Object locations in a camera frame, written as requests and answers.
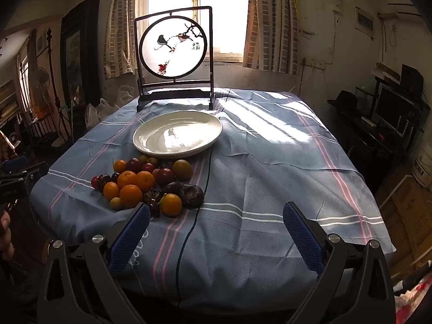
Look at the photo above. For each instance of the white plastic bucket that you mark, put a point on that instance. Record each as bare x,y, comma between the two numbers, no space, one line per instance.
423,165

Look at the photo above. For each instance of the dark red plum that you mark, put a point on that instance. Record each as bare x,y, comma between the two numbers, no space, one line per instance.
134,165
164,176

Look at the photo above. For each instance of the small yellow green fruit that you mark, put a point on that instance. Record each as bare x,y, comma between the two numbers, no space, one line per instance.
143,159
152,161
115,203
155,172

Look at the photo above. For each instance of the computer monitor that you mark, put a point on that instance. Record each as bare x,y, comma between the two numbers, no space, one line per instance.
391,108

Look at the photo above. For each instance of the round bird screen ornament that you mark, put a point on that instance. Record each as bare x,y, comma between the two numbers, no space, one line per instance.
175,92

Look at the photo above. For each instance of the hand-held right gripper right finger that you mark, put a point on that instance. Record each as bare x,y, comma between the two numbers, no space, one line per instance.
302,239

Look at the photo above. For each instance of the dark cherry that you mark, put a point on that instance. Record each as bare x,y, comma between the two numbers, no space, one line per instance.
104,179
115,176

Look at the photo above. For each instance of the black desk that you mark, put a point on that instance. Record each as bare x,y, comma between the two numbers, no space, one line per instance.
364,141

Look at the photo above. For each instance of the dark wrinkled passion fruit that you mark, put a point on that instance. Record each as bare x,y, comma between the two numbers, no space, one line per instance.
191,195
172,188
166,165

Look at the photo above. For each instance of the white wall vent panel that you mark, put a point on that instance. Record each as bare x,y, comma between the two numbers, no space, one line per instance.
365,22

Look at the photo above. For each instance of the black speaker box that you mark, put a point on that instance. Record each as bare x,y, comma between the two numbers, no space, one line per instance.
411,77

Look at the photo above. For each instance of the black coat stand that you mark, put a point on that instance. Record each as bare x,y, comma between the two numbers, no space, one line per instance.
50,37

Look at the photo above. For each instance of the white air conditioner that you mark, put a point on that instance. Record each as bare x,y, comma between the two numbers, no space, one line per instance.
401,9

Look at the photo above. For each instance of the bright red plum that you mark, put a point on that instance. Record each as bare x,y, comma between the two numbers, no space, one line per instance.
147,167

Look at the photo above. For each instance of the dark framed picture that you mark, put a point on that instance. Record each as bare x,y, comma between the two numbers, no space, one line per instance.
76,57

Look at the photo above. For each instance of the black hat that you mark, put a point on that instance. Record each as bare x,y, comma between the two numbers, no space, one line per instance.
346,99

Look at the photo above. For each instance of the large orange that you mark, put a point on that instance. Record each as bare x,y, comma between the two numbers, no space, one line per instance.
131,195

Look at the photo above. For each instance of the white round plate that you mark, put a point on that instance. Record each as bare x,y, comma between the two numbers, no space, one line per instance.
162,141

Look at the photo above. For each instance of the wooden bookshelf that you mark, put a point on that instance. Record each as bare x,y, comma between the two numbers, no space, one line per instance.
8,108

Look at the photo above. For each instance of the blue striped tablecloth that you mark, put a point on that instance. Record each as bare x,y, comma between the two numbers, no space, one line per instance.
270,175

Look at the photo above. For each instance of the red white patterned cloth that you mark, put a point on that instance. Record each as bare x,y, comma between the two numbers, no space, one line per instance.
415,297

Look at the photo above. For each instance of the small orange kumquat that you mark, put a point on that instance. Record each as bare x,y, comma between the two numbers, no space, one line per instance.
119,166
171,205
111,191

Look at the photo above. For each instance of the person's left hand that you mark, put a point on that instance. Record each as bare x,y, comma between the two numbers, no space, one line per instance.
4,249

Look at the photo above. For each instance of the white plastic bag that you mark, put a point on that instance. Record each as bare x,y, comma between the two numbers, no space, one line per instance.
125,94
96,114

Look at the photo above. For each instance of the checked curtain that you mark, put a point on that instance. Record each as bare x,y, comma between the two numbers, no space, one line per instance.
118,40
270,23

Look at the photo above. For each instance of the dark water chestnut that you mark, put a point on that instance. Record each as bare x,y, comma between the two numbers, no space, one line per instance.
153,208
152,195

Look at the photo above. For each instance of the yellow green plum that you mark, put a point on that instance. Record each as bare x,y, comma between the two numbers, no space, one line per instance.
182,169

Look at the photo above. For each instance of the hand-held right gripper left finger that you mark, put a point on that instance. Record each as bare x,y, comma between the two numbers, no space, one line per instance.
130,239

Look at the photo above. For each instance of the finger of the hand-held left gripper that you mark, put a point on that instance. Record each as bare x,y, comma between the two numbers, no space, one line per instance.
17,164
33,172

